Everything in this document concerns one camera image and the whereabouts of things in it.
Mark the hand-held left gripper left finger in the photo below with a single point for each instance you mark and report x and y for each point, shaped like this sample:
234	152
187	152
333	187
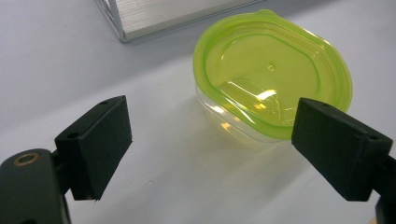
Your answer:
96	146

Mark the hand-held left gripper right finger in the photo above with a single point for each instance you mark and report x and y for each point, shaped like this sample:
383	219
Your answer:
339	149

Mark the round container with green lid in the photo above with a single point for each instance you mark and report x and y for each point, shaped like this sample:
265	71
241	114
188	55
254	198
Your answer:
264	62

